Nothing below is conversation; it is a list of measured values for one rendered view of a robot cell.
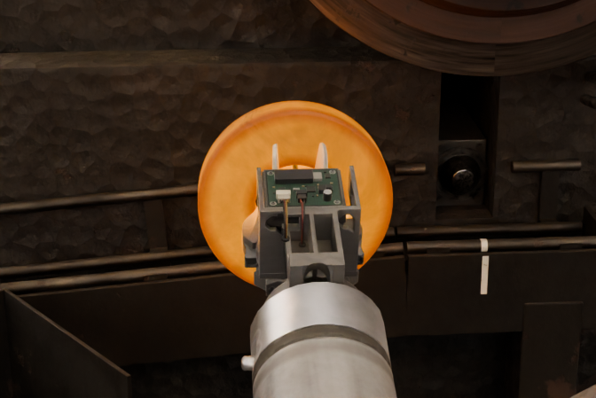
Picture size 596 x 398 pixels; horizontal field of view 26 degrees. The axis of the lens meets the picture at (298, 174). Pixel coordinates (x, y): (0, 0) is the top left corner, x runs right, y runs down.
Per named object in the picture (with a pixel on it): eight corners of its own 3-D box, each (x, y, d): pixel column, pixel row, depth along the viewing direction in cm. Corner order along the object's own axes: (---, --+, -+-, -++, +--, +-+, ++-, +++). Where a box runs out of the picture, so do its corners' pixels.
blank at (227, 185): (187, 111, 104) (187, 123, 101) (380, 89, 104) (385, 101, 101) (210, 287, 109) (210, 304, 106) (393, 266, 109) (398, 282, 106)
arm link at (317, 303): (387, 421, 86) (241, 425, 85) (378, 369, 90) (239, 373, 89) (396, 322, 81) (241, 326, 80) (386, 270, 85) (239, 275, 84)
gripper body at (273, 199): (356, 159, 94) (376, 267, 84) (351, 251, 99) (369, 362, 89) (251, 161, 93) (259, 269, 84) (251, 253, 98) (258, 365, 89)
